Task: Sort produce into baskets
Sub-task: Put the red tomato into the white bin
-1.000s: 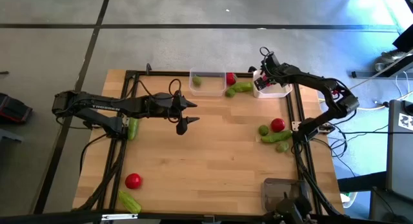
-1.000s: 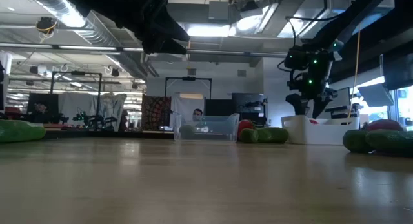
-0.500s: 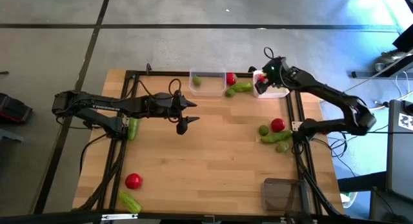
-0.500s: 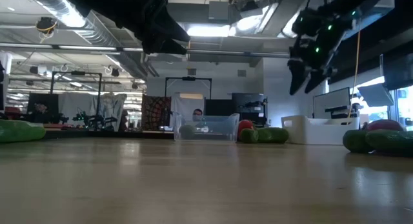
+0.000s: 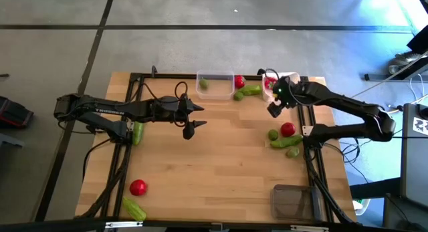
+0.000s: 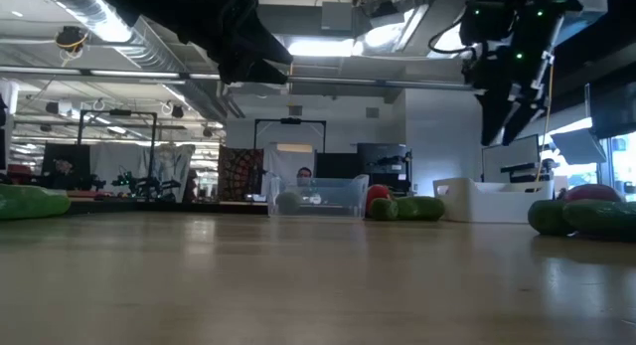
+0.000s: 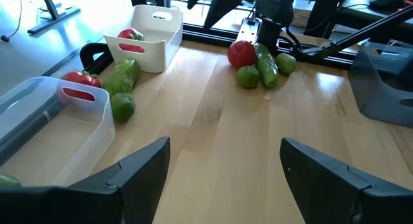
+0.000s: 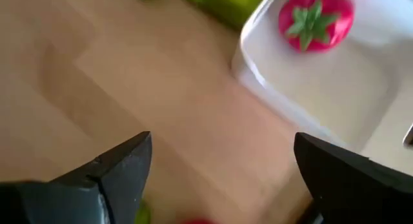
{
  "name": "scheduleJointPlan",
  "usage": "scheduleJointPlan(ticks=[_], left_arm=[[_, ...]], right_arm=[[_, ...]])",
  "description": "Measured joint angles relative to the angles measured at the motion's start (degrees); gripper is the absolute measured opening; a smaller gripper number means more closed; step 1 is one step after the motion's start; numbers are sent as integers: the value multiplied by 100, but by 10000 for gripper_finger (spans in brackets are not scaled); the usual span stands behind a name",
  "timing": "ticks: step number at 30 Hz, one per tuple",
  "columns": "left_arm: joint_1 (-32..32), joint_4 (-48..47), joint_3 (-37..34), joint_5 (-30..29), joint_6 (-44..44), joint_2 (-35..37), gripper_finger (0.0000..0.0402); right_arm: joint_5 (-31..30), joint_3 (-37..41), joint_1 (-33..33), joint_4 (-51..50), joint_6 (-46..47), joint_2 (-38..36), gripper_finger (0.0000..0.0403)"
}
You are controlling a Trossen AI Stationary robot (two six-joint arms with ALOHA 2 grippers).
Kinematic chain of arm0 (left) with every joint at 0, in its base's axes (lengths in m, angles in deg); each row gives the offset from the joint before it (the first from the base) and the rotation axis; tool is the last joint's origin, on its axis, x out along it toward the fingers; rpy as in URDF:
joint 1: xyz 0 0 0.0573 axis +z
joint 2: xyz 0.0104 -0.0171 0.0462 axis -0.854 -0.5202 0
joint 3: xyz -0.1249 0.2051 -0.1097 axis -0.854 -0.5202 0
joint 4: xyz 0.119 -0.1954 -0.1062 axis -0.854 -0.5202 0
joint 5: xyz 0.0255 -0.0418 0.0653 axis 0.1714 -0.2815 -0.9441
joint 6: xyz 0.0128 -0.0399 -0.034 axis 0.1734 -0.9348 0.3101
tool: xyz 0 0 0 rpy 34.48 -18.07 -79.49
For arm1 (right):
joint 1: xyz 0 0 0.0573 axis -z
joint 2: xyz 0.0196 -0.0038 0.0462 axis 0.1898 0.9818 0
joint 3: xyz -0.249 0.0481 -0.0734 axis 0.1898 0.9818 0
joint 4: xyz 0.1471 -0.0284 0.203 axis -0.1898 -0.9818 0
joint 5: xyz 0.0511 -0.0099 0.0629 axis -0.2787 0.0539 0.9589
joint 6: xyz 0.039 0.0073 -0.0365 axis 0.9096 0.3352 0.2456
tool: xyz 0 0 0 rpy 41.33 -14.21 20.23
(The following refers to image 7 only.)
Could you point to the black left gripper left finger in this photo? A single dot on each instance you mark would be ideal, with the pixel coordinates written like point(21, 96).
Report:
point(96, 204)

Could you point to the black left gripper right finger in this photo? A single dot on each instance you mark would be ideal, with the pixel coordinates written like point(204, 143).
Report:
point(338, 201)

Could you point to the red tomato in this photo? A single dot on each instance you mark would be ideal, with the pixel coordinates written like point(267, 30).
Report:
point(241, 54)

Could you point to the plastic-wrapped green cucumber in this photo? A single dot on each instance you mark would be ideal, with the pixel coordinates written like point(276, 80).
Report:
point(122, 76)
point(266, 64)

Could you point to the red bell pepper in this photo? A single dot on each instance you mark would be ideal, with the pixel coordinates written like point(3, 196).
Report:
point(130, 34)
point(79, 78)

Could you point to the green lime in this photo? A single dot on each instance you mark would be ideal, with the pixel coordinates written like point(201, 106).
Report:
point(247, 77)
point(8, 181)
point(122, 106)
point(286, 63)

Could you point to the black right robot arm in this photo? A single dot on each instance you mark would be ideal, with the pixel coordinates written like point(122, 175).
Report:
point(274, 24)

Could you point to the silver mounting plate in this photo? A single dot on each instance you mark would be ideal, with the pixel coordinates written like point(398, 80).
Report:
point(248, 30)

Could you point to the clear plastic basket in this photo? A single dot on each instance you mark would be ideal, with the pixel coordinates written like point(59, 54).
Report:
point(96, 146)

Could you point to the white plastic basket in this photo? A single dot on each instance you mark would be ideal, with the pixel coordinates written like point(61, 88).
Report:
point(151, 53)

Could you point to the grey plastic basket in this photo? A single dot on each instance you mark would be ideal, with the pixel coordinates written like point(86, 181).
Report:
point(380, 88)

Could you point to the black floor stand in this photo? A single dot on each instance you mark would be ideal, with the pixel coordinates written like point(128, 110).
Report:
point(53, 15)

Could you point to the black computer mouse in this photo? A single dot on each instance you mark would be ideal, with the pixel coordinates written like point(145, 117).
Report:
point(387, 1)

